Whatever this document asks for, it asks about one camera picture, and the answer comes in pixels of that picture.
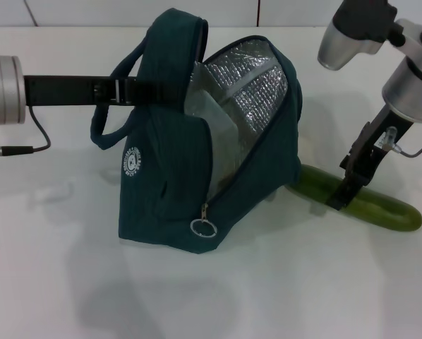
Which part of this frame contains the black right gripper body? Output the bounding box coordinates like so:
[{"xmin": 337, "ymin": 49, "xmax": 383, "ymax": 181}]
[{"xmin": 339, "ymin": 105, "xmax": 415, "ymax": 184}]

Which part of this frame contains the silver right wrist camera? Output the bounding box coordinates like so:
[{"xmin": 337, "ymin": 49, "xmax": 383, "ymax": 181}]
[{"xmin": 318, "ymin": 0, "xmax": 399, "ymax": 71}]

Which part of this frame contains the green cucumber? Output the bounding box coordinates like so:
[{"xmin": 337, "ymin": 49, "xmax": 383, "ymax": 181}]
[{"xmin": 284, "ymin": 164, "xmax": 422, "ymax": 233}]

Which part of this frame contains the dark teal insulated lunch bag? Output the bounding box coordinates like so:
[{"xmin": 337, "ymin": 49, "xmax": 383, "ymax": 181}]
[{"xmin": 90, "ymin": 8, "xmax": 303, "ymax": 254}]

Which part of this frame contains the metal zipper pull ring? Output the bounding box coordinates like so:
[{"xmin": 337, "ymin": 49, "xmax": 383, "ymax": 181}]
[{"xmin": 189, "ymin": 203, "xmax": 219, "ymax": 239}]

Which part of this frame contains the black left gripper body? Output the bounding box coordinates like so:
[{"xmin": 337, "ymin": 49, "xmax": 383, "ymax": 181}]
[{"xmin": 23, "ymin": 75, "xmax": 118, "ymax": 107}]

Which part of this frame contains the clear food container blue lid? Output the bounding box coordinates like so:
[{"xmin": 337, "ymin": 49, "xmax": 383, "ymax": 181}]
[{"xmin": 183, "ymin": 88, "xmax": 241, "ymax": 194}]

